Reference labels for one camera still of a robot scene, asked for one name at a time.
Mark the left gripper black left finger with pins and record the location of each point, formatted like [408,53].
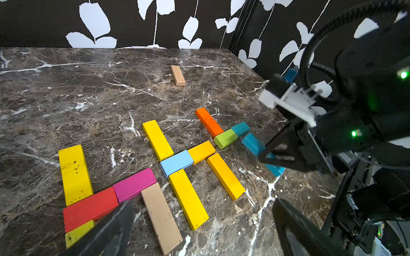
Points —
[110,237]

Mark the yellow-green long block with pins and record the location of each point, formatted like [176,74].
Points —
[76,234]

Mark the light blue short block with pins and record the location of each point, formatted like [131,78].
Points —
[176,163]

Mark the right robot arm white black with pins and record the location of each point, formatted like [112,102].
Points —
[361,102]

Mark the yellow long block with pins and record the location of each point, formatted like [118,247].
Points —
[74,171]

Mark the amber short block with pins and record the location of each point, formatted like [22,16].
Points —
[201,152]

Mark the lime green short block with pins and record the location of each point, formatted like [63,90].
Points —
[225,139]

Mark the natural wood long block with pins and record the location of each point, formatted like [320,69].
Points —
[178,76]

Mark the amber long block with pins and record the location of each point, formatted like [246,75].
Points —
[225,175]

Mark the orange long block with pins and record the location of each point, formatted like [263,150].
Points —
[209,122]

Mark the tan wood long block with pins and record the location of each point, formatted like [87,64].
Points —
[163,221]

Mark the magenta block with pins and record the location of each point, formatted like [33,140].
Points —
[132,186]

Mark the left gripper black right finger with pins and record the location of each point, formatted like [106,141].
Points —
[298,236]

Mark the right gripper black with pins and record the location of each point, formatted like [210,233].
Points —
[295,147]

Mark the cyan long block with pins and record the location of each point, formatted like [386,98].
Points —
[255,146]

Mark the red block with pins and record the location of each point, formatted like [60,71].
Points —
[91,208]

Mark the teal short block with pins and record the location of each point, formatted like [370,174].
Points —
[241,129]

